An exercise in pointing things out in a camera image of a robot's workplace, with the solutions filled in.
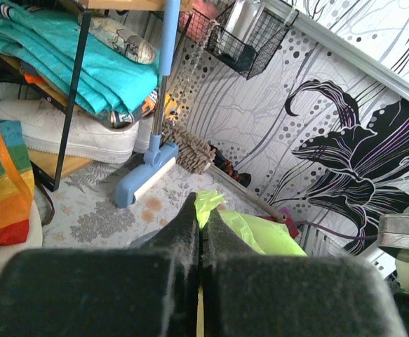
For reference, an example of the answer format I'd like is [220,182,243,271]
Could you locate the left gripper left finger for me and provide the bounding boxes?
[0,193,199,336]

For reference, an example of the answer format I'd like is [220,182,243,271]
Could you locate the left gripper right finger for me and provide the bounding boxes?
[201,211,407,336]

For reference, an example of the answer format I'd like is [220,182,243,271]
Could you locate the green trash bag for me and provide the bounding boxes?
[194,189,309,337]

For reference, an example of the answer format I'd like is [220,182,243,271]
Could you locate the blue floor squeegee mop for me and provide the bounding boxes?
[114,0,181,209]

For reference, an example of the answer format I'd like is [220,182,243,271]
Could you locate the rainbow striped bag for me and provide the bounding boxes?
[0,120,34,246]

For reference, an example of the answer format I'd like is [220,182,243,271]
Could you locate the silver foil bag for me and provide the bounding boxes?
[224,0,264,43]

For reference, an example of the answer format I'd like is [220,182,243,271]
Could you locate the brown chenille duster mop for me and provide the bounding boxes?
[162,119,215,174]

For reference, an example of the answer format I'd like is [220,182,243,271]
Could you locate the black wooden shelf rack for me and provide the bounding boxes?
[31,0,192,192]

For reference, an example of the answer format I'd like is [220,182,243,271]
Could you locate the white sneakers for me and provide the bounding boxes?
[0,98,139,164]

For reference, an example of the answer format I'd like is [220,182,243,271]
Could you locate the yellow plush duck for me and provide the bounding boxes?
[164,93,181,120]

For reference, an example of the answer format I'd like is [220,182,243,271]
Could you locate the grey patterned small cushion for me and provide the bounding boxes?
[89,16,157,65]

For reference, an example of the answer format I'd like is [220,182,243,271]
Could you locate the teal folded cloth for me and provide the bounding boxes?
[0,1,157,115]

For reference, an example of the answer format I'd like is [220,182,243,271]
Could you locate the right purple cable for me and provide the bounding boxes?
[295,220,380,242]

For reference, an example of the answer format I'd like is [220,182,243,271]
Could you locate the black wire basket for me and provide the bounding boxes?
[178,1,297,79]

